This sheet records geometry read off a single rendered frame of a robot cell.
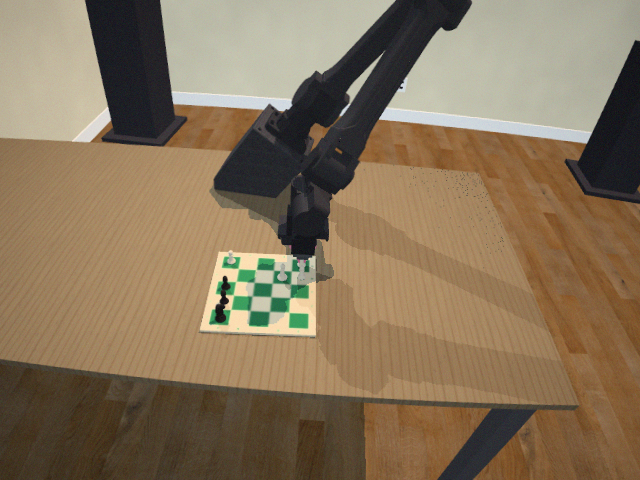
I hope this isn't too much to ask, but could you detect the green and cream chessboard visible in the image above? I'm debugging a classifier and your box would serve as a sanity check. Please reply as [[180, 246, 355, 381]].
[[200, 252, 316, 337]]

